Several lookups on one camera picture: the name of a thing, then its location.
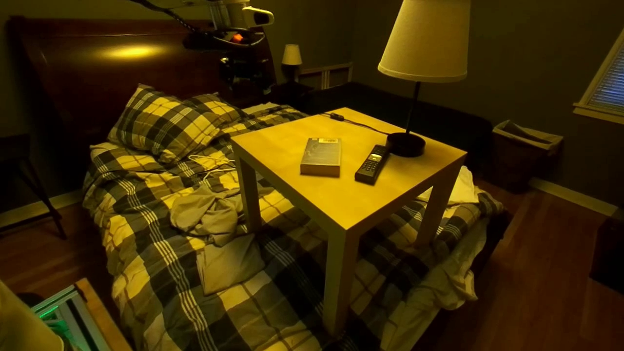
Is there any dark low bench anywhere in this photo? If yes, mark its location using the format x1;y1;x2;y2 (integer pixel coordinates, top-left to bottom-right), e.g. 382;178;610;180
304;81;493;174

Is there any plaid pillow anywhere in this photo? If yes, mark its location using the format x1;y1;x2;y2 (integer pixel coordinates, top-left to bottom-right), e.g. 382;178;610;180
105;85;245;167

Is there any white object beside box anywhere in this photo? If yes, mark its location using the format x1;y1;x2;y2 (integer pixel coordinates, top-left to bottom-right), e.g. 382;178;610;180
0;280;66;351

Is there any light shirt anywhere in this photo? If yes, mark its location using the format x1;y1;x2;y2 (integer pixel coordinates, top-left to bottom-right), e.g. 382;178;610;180
167;174;245;249

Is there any black lamp cord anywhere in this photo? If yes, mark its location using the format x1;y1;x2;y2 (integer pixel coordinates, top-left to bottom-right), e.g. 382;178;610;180
327;112;399;139

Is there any white framed window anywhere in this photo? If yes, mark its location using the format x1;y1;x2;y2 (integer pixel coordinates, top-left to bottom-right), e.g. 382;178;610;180
571;28;624;128

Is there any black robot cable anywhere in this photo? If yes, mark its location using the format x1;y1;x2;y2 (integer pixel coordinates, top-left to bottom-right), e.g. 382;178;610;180
128;0;200;34

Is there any folded grey cloth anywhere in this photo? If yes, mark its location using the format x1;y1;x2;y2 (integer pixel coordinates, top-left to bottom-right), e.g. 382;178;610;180
196;233;269;297

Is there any dark folding stand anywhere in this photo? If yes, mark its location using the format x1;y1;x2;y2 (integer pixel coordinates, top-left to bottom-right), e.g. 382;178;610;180
0;133;68;241

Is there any dark wooden bed headboard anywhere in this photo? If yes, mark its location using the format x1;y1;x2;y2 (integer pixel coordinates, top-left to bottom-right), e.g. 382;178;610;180
5;16;276;155

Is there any yellow black plaid duvet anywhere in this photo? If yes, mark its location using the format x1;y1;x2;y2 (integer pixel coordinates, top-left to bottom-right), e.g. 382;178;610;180
79;100;508;351

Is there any white bed sheet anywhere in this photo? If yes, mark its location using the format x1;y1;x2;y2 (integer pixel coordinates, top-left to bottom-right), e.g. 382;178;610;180
378;165;491;351

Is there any light wooden square table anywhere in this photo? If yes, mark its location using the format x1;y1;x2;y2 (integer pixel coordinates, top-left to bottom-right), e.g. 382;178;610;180
230;106;467;338

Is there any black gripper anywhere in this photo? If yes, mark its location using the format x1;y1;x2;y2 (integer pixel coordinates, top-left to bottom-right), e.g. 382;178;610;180
218;46;267;87

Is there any wooden box with green contents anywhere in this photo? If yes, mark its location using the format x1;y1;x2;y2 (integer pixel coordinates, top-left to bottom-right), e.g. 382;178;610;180
29;278;132;351

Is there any black remote control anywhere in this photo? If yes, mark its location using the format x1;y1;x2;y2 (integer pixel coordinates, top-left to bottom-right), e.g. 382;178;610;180
352;143;393;188

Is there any small white bedside lamp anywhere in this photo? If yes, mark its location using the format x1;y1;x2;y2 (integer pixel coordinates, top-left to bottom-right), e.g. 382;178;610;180
278;44;304;85

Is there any table lamp with white shade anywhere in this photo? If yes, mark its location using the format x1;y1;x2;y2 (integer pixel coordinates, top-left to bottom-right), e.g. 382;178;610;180
376;0;471;161

